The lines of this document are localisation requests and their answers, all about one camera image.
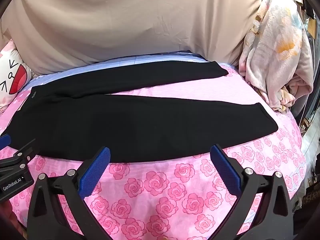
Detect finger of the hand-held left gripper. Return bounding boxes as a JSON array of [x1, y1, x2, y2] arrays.
[[0, 138, 37, 178], [0, 133, 12, 147]]

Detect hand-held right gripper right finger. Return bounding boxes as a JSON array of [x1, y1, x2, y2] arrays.
[[210, 144, 294, 240]]

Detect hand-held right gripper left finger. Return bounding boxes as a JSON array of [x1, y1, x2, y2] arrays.
[[27, 146, 112, 240]]

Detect black pants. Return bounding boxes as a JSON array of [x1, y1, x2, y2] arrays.
[[5, 60, 278, 163]]

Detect pink rose print bedsheet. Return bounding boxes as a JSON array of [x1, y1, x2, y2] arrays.
[[0, 52, 308, 240]]

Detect white cartoon face pillow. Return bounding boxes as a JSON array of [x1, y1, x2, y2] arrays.
[[0, 40, 34, 116]]

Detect pale floral blanket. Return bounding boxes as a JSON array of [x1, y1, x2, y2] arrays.
[[237, 0, 314, 113]]

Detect cluttered dark rack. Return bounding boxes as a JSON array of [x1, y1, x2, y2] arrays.
[[292, 0, 320, 140]]

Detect beige cloth cover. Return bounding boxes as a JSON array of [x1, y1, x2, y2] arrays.
[[0, 0, 273, 77]]

